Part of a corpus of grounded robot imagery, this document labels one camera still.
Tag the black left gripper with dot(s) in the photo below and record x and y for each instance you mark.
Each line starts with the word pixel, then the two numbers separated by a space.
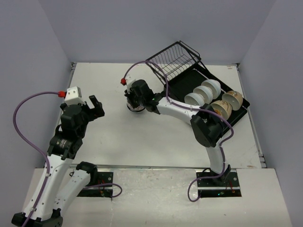
pixel 96 112

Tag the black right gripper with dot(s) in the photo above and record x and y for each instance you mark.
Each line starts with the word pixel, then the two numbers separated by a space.
pixel 130 95

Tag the red patterned white bowl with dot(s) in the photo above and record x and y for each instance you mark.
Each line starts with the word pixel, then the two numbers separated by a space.
pixel 133 106

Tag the light blue ribbed bowl front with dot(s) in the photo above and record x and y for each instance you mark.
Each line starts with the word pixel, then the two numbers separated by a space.
pixel 194 99

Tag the light blue ribbed bowl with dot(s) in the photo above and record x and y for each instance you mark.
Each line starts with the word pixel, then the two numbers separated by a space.
pixel 194 99
pixel 214 85
pixel 205 92

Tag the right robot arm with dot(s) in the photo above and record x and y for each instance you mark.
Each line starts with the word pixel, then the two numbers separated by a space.
pixel 210 129

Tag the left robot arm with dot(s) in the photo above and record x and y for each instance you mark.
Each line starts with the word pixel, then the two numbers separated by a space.
pixel 48 203

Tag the light blue ribbed bowl middle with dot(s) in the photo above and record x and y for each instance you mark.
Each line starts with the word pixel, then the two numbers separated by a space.
pixel 205 92

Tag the light blue ribbed bowl back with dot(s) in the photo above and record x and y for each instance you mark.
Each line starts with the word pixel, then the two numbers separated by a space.
pixel 214 85

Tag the beige leaf pattern bowl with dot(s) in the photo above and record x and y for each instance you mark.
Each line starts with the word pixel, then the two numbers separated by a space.
pixel 222 108

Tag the beige floral bowl back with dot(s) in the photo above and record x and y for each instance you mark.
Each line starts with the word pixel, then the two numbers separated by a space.
pixel 234 98

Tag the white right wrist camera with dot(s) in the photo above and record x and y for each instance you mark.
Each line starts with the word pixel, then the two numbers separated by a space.
pixel 128 80

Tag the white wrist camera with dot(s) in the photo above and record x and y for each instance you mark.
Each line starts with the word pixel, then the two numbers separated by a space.
pixel 128 80
pixel 73 94

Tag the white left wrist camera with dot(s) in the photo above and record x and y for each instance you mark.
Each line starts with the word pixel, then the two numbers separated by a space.
pixel 73 94

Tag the black wire dish rack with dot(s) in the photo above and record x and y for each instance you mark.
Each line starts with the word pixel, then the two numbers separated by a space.
pixel 184 69

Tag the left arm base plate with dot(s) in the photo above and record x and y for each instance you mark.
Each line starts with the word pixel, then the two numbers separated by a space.
pixel 100 192

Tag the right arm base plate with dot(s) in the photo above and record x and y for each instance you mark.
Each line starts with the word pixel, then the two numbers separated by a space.
pixel 210 188

